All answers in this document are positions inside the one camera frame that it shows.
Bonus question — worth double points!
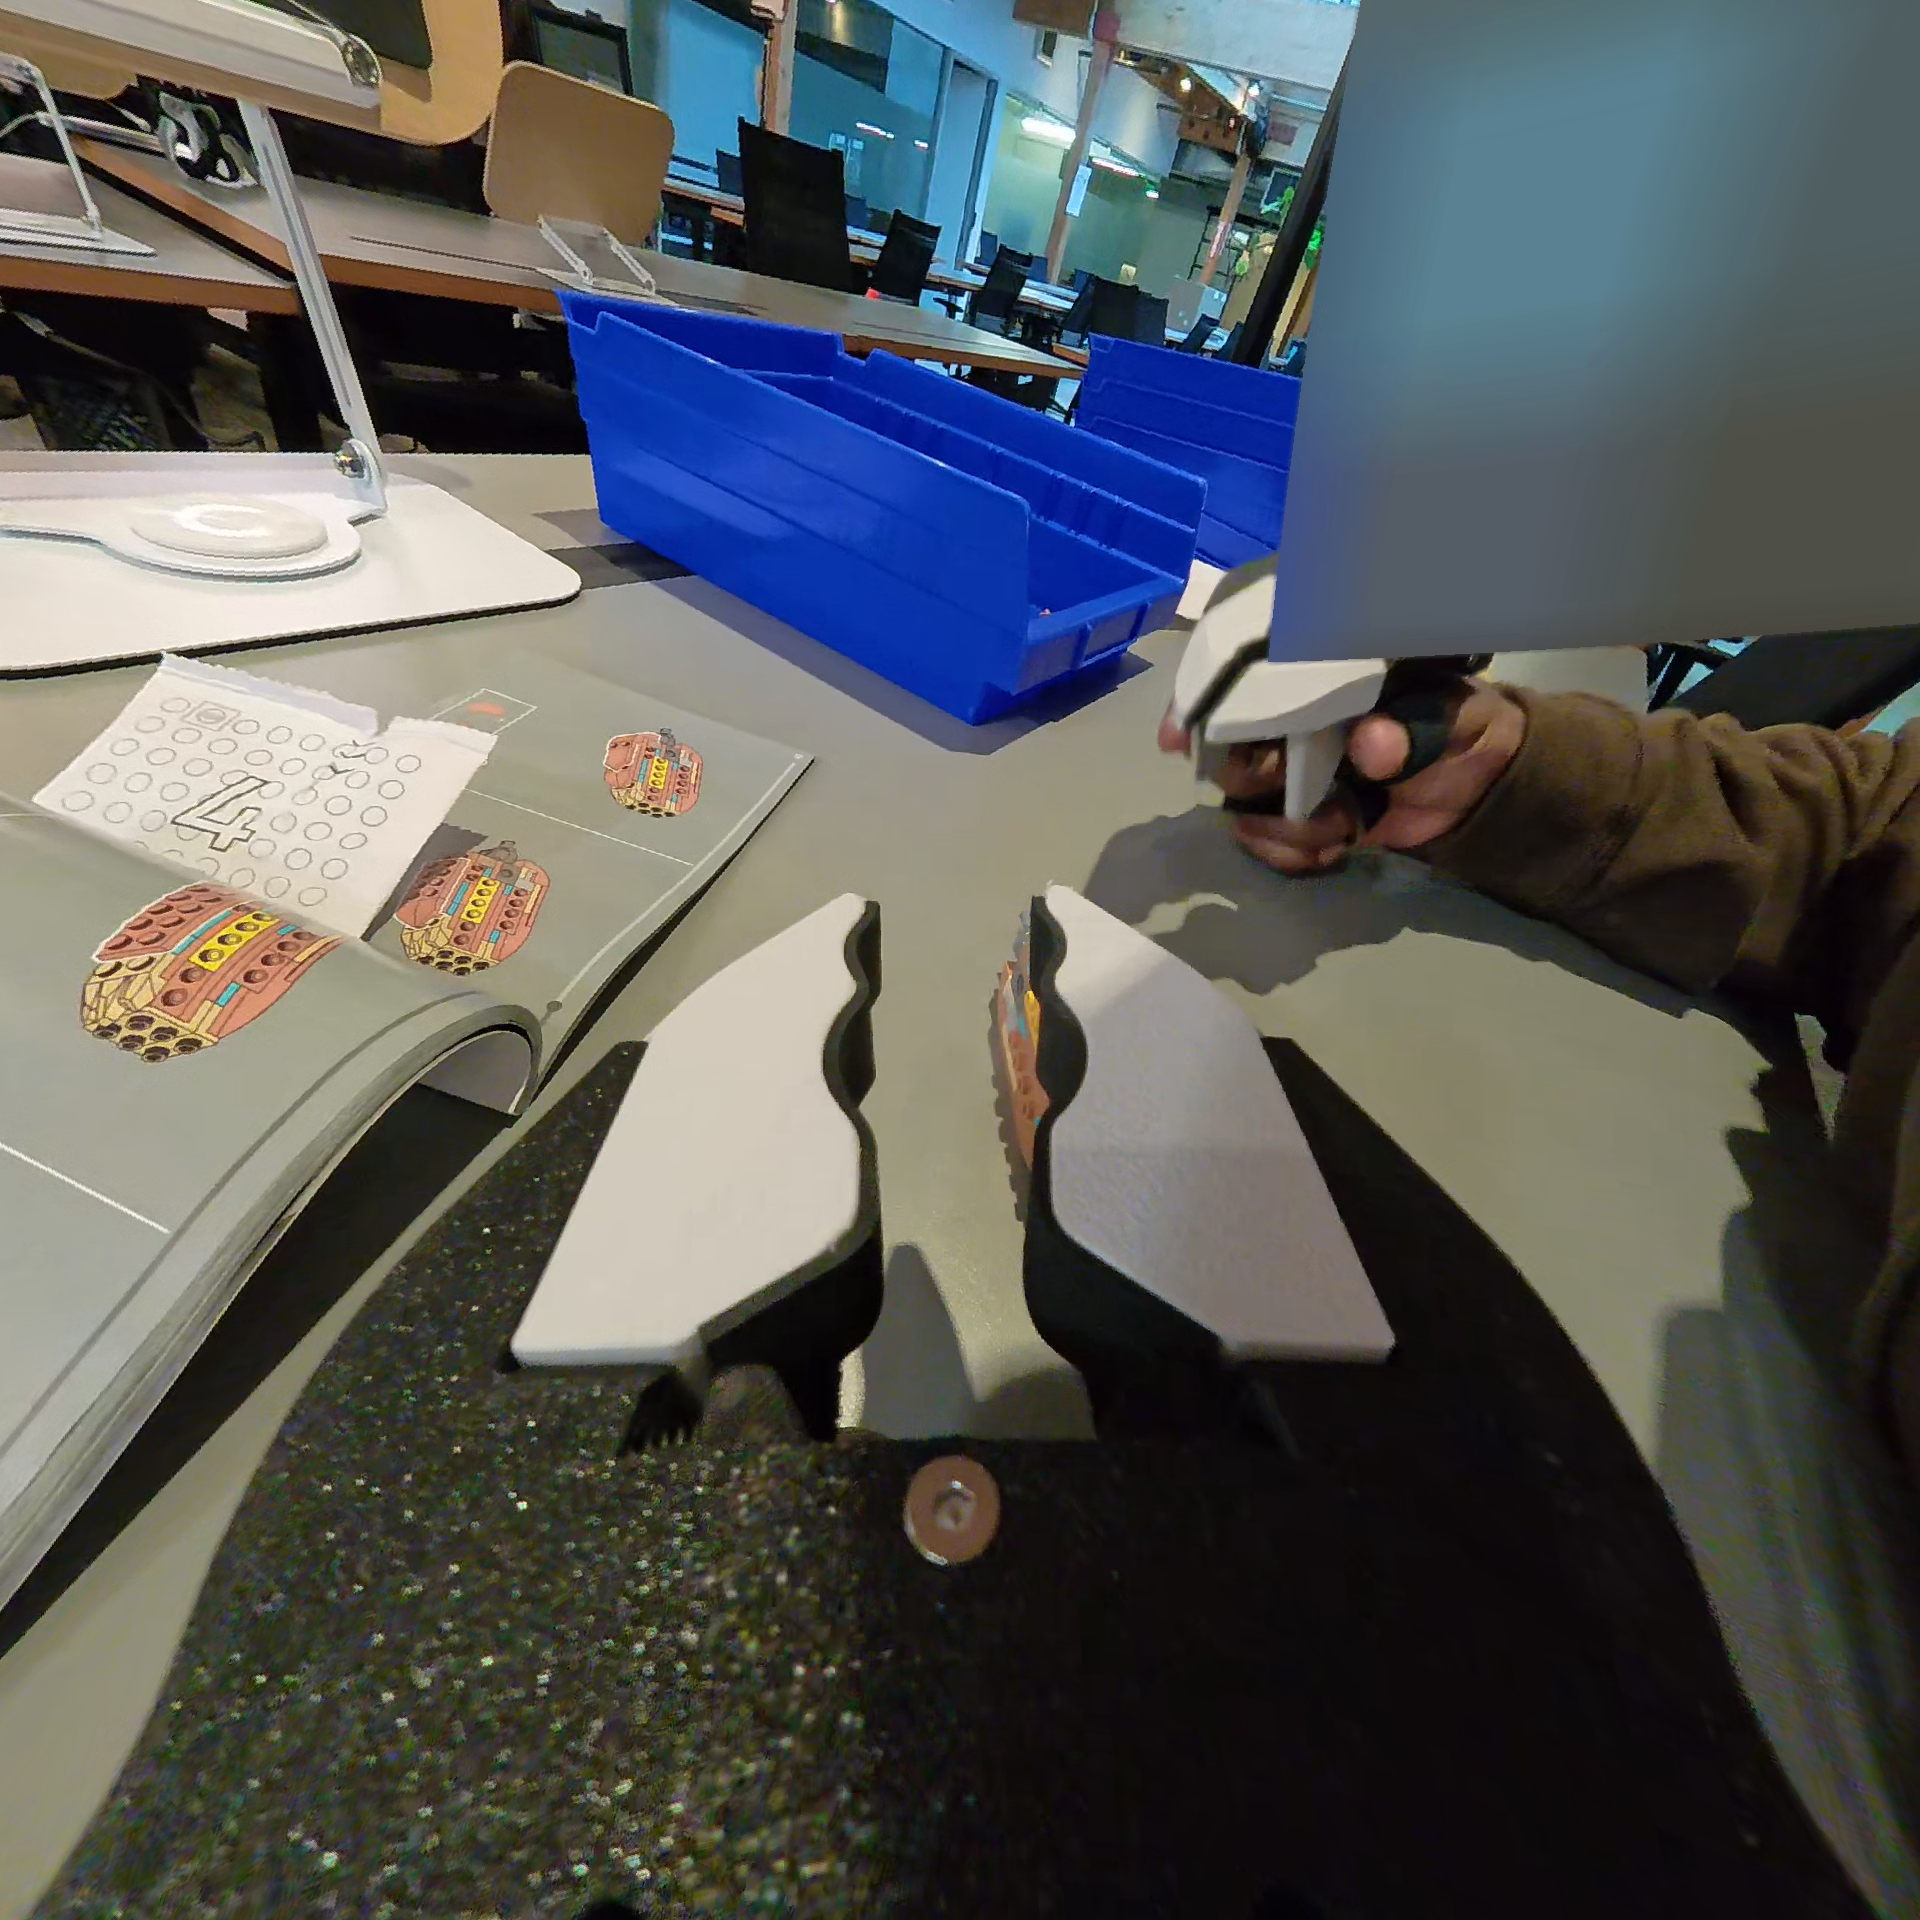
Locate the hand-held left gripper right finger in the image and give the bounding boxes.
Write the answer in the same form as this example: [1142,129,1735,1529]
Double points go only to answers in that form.
[1024,885,1396,1364]

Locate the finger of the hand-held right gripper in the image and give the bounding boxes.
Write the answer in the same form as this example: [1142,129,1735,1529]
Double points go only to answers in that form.
[1198,656,1395,824]
[1172,555,1280,737]

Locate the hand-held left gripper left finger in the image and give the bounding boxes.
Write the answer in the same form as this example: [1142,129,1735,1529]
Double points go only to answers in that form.
[511,896,885,1370]

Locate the colourful toy brick assembly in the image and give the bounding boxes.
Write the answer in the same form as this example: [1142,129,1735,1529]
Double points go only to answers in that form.
[991,931,1052,1186]

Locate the blue plastic bin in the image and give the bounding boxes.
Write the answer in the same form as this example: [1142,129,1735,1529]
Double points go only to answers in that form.
[558,288,1208,724]

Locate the person's right forearm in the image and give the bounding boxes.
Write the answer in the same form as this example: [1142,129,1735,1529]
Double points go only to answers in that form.
[1423,681,1920,1081]

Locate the grey desk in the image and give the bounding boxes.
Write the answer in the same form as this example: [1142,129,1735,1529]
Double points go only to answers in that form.
[0,451,1920,1920]

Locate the white desk stand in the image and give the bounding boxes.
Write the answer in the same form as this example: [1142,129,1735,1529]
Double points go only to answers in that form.
[0,0,586,675]

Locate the person's right hand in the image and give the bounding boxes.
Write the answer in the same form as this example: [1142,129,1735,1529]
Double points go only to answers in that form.
[1158,675,1528,875]

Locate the stack of blue bins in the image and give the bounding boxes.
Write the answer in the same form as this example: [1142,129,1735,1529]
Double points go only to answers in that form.
[1076,334,1306,572]

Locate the grey instruction booklet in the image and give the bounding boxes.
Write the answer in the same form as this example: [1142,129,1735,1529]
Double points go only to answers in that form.
[0,644,815,1606]

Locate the white numbered paper bag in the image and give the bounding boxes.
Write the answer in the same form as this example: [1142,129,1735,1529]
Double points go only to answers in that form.
[31,656,496,939]

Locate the person's dark jacket torso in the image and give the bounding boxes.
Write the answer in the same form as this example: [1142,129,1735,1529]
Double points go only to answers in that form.
[1843,1049,1920,1502]

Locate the clear acrylic stand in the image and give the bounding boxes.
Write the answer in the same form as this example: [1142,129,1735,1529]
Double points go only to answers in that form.
[0,53,159,260]
[538,218,662,297]

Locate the long wooden table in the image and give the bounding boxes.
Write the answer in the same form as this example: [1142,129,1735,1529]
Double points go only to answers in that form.
[0,134,1080,394]

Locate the wood-framed black panel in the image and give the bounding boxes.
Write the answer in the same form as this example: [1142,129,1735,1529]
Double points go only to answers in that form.
[335,0,504,145]

